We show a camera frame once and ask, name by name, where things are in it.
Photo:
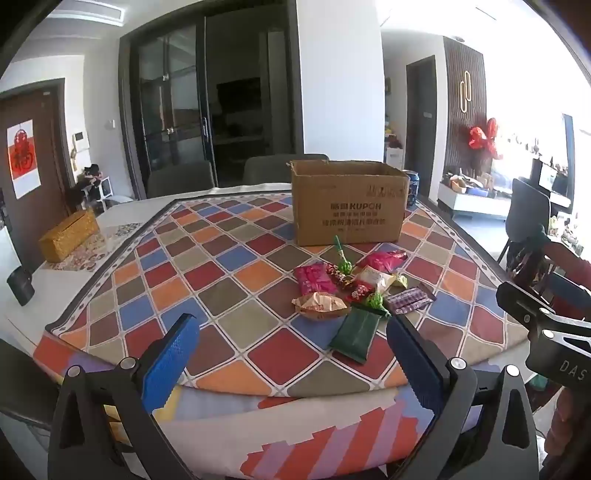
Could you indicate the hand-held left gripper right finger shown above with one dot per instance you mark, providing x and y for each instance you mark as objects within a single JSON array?
[{"x": 414, "y": 364}]

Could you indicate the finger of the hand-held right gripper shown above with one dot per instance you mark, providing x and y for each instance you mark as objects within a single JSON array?
[{"x": 521, "y": 301}]

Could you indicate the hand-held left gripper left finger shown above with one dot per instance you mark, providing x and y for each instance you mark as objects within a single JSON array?
[{"x": 171, "y": 355}]

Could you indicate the dark green snack packet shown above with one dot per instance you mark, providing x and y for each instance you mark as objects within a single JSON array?
[{"x": 356, "y": 331}]

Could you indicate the pink snack packet blue edge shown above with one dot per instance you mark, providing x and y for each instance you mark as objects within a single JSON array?
[{"x": 316, "y": 279}]

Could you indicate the brown cardboard box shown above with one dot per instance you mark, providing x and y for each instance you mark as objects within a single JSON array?
[{"x": 346, "y": 207}]

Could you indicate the red cloth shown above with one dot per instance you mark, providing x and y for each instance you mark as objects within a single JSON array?
[{"x": 570, "y": 270}]

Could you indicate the purple striped snack packet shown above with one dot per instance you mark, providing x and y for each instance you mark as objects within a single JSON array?
[{"x": 409, "y": 300}]

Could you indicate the dark green cloth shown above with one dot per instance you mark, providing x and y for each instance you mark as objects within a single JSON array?
[{"x": 538, "y": 236}]

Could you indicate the dark grey chair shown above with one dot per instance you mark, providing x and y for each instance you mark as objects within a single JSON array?
[{"x": 528, "y": 217}]

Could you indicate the colourful checkered tablecloth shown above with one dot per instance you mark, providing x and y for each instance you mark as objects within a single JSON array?
[{"x": 221, "y": 286}]

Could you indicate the yellow green wrapped candy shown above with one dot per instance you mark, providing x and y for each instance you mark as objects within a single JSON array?
[{"x": 400, "y": 280}]

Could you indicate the dark red snack packet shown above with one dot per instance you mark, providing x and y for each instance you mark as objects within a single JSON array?
[{"x": 359, "y": 291}]

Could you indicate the white beige snack packet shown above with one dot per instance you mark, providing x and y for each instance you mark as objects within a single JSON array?
[{"x": 373, "y": 278}]

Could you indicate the tan orange snack packet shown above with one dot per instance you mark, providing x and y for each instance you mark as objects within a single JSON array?
[{"x": 321, "y": 304}]

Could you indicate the white low cabinet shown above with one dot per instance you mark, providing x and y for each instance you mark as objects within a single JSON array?
[{"x": 471, "y": 201}]

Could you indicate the computer monitor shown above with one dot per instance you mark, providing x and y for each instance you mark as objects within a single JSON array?
[{"x": 549, "y": 177}]

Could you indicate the green stick candy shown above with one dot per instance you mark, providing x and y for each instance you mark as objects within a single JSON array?
[{"x": 342, "y": 258}]

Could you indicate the patterned table mat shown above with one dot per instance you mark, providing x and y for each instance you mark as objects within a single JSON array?
[{"x": 108, "y": 240}]

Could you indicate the yellow woven tissue box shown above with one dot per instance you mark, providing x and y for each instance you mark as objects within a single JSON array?
[{"x": 69, "y": 236}]

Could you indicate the blue drink can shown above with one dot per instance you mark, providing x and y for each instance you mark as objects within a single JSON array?
[{"x": 411, "y": 187}]

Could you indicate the black mug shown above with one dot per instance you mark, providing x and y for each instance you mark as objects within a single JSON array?
[{"x": 21, "y": 286}]

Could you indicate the red bow decoration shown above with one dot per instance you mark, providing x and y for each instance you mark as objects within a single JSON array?
[{"x": 482, "y": 138}]

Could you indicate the grey dining chair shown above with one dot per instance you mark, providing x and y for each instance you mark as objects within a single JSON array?
[
  {"x": 272, "y": 168},
  {"x": 182, "y": 179}
]

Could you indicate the small white shelf unit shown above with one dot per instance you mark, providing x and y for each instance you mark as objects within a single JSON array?
[{"x": 94, "y": 184}]

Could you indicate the brown wooden door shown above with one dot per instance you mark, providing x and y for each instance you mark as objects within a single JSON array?
[{"x": 41, "y": 217}]

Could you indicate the dark interior door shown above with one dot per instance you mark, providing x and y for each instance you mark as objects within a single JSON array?
[{"x": 421, "y": 124}]

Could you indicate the red and white door poster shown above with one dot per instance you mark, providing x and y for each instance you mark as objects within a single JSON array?
[{"x": 23, "y": 159}]

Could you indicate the black framed glass door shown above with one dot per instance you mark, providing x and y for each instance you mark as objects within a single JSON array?
[{"x": 184, "y": 101}]

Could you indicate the dark slatted wall panel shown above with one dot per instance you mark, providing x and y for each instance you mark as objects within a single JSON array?
[{"x": 464, "y": 87}]

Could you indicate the white wall intercom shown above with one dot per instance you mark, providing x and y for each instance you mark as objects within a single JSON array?
[{"x": 81, "y": 141}]

